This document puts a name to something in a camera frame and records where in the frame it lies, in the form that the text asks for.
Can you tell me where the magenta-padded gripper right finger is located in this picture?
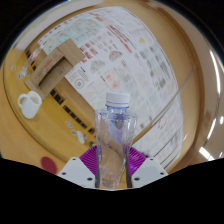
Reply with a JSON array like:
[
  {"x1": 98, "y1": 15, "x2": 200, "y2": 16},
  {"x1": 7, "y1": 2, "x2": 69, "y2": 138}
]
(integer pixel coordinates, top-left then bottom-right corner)
[{"x1": 125, "y1": 146, "x2": 169, "y2": 189}]

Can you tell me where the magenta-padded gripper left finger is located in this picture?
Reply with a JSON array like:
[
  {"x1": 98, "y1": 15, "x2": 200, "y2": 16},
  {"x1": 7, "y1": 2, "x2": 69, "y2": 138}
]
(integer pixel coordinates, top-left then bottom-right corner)
[{"x1": 57, "y1": 145, "x2": 101, "y2": 189}]

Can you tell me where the clear white-capped water bottle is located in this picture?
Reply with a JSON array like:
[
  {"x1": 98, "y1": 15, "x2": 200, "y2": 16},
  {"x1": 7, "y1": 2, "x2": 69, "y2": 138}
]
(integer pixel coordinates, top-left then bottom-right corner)
[{"x1": 94, "y1": 92, "x2": 138, "y2": 190}]

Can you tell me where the flat round red coaster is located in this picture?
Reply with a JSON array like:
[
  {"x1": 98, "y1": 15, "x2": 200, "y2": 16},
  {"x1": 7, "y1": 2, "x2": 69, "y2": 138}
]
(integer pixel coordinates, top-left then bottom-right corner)
[{"x1": 40, "y1": 156, "x2": 58, "y2": 175}]

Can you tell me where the small white paper item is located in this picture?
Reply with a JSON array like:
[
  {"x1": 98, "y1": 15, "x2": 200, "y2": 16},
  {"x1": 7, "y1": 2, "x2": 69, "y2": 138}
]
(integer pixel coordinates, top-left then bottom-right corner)
[{"x1": 75, "y1": 130, "x2": 87, "y2": 145}]

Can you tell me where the white ceramic mug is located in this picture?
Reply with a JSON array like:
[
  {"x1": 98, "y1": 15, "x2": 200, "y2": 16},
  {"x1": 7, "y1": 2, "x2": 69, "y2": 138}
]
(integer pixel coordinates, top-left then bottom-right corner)
[{"x1": 17, "y1": 90, "x2": 43, "y2": 120}]

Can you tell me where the brown cardboard box structure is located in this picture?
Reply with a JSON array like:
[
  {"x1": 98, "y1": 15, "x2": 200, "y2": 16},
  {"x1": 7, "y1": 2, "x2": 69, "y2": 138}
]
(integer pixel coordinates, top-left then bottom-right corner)
[{"x1": 23, "y1": 38, "x2": 85, "y2": 101}]

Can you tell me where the small clear red-labelled bottle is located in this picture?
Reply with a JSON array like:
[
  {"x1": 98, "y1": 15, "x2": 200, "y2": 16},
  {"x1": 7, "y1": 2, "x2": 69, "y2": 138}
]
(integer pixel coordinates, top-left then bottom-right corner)
[{"x1": 28, "y1": 45, "x2": 45, "y2": 63}]

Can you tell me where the narrow wall poster panel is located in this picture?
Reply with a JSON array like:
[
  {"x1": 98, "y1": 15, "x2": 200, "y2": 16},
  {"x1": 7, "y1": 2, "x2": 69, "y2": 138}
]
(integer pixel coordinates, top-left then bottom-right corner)
[{"x1": 133, "y1": 94, "x2": 185, "y2": 168}]

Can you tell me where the large wall poster panel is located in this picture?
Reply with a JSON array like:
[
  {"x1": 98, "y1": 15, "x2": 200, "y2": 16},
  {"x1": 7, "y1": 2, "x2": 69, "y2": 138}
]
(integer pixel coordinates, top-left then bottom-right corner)
[{"x1": 38, "y1": 6, "x2": 183, "y2": 134}]

